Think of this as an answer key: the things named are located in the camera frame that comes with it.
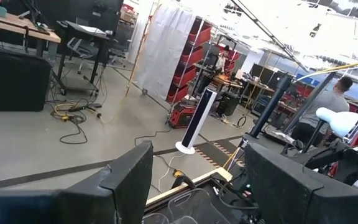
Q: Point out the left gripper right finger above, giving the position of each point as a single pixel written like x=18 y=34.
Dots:
x=291 y=199

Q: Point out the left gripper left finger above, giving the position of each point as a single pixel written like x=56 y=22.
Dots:
x=89 y=202

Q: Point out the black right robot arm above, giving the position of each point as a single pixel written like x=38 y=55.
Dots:
x=353 y=161

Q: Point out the white rounded object on stem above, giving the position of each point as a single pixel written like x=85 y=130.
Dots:
x=337 y=121

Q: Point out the yellow power plug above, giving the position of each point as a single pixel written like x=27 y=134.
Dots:
x=178 y=173

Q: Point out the black metal pole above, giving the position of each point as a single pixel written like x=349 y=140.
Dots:
x=270 y=105
x=309 y=102

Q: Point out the black clamp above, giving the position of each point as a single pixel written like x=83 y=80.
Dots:
x=183 y=182

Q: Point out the person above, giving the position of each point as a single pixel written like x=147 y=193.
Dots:
x=325 y=105
x=221 y=62

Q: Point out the black waste bin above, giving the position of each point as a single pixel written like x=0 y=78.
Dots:
x=227 y=104

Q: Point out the white black tower fan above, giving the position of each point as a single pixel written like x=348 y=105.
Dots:
x=199 y=121

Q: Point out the red black tool case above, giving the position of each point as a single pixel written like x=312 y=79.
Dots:
x=182 y=115

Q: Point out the desk with monitors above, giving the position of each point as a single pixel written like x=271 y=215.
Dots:
x=259 y=74

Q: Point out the large black cabinet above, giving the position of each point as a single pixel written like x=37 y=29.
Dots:
x=11 y=81

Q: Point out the grey office chair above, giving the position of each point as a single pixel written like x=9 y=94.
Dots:
x=84 y=49

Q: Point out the thin yellow pole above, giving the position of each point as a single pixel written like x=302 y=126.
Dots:
x=138 y=53

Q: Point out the black desk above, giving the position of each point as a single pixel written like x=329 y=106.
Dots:
x=82 y=31

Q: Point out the white curtain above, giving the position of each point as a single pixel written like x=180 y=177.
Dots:
x=163 y=46

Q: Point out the wooden desk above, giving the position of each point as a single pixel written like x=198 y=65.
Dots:
x=11 y=28

